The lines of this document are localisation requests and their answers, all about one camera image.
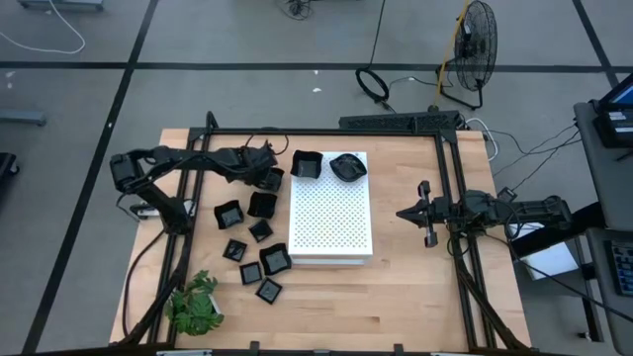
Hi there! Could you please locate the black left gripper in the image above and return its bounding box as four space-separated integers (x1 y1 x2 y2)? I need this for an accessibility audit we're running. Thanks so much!
229 141 279 189

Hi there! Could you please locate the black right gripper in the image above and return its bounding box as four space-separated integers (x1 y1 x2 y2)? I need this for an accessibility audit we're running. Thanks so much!
396 180 466 248

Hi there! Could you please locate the black wavy square plate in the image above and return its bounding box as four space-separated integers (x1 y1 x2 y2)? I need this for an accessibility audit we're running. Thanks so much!
213 199 246 231
289 149 324 180
256 166 286 194
258 241 294 277
246 191 279 221

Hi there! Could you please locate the white perforated metal shelf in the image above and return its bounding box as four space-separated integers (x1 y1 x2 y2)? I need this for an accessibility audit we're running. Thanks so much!
288 150 374 267

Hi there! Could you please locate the small black square plate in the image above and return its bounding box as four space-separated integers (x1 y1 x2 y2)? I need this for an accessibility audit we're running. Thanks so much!
238 260 264 287
222 237 249 263
254 276 284 306
247 218 275 244

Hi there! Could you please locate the black leaf shaped plate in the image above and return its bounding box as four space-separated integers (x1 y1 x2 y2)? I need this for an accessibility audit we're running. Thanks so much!
328 152 369 184

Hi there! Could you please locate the black perforated metal bar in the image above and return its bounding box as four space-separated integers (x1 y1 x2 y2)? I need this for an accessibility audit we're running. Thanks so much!
337 110 462 134

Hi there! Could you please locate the white box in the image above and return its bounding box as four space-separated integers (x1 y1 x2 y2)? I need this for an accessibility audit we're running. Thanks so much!
507 221 581 282

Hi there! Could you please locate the green artificial plant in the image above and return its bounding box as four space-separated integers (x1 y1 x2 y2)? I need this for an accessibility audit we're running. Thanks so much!
164 269 226 337

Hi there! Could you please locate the black floor fan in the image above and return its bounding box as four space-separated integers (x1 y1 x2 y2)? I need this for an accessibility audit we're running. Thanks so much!
434 0 498 111

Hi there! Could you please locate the grey desk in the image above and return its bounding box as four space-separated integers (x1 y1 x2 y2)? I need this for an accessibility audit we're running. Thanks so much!
573 98 633 356

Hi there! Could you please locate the dark button keypad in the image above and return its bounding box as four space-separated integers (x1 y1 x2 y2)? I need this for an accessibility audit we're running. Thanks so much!
608 240 633 298

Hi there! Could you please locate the black laptop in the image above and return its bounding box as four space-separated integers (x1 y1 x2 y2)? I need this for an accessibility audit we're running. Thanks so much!
591 72 633 149

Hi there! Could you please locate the grey metal floor base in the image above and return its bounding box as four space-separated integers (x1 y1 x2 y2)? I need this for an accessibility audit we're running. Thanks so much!
17 0 106 12
0 109 47 127

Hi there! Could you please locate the black aluminium extrusion frame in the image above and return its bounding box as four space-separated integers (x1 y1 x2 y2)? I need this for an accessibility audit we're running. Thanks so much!
111 110 533 353

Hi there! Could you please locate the white power cable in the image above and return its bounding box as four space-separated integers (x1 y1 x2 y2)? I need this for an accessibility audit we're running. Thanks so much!
464 117 499 163

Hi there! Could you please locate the black coiled floor cable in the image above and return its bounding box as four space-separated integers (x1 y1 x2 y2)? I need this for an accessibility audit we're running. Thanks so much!
354 0 397 114

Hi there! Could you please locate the yellow hanging cable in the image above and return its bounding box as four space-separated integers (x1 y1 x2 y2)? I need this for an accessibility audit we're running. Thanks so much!
430 0 472 111

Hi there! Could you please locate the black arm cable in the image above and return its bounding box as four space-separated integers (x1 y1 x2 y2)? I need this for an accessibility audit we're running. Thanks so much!
121 227 169 338

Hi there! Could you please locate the white floor cable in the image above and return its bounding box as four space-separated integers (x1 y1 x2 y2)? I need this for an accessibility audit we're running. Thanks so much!
0 0 87 55

